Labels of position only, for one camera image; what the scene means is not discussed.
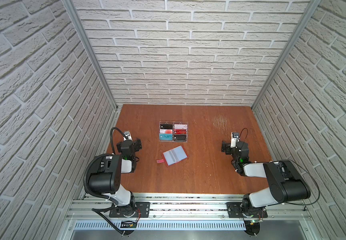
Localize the red leather card holder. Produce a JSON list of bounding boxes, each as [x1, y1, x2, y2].
[[156, 146, 189, 166]]

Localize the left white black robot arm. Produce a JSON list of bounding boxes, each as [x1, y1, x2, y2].
[[83, 139, 142, 218]]

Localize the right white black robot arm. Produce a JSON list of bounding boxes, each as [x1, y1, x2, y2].
[[221, 141, 311, 218]]

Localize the teal card in organizer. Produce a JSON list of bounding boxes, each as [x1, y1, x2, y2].
[[159, 134, 173, 142]]

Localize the white red-dot card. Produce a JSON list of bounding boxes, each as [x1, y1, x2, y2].
[[159, 129, 173, 134]]

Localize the clear acrylic card organizer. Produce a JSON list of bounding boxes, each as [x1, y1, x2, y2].
[[158, 121, 189, 143]]

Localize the black cards in organizer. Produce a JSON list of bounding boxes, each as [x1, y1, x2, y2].
[[174, 135, 187, 142]]

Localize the white VIP card in organizer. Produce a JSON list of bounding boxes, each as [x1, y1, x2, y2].
[[174, 124, 188, 130]]

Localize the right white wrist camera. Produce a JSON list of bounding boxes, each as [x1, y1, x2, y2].
[[231, 132, 240, 148]]

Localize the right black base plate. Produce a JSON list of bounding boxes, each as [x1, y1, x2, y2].
[[226, 202, 268, 219]]

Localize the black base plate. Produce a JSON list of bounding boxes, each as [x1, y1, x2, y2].
[[226, 202, 268, 219], [109, 202, 150, 218]]

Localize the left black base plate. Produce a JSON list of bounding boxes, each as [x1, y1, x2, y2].
[[109, 202, 150, 218]]

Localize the left black corrugated cable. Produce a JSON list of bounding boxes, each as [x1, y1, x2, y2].
[[82, 126, 130, 236]]

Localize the aluminium mounting rail frame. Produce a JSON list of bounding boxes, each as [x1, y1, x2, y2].
[[57, 193, 321, 240]]

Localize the right thin black cable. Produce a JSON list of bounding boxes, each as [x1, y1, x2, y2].
[[238, 127, 321, 207]]

